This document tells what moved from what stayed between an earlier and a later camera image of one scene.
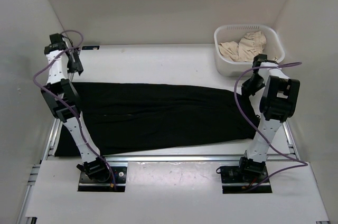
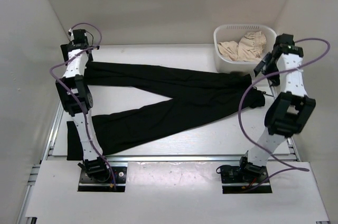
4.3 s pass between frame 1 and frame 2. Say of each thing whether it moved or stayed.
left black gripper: moved
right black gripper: moved
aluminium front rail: stayed
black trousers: moved
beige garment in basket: stayed
